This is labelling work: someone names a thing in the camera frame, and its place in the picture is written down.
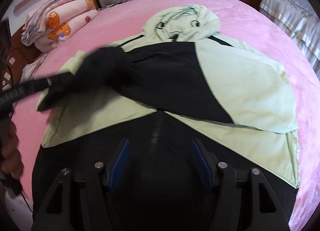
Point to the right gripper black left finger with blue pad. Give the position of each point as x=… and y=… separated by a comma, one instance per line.
x=76, y=199

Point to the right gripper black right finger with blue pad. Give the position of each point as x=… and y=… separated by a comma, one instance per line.
x=242, y=200

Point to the green and black hooded jacket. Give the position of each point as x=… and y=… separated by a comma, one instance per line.
x=179, y=80

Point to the person's left hand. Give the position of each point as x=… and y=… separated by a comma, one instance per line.
x=12, y=163

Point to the wooden headboard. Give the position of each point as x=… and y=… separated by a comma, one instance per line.
x=19, y=56

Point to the folded striped purple quilt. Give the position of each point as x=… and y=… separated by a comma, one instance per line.
x=35, y=23

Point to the folded pink bear quilt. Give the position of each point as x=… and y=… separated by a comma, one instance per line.
x=64, y=21

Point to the pink bed blanket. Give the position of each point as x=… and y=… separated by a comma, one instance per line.
x=237, y=20

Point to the lace-covered furniture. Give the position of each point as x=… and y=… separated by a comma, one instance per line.
x=299, y=21

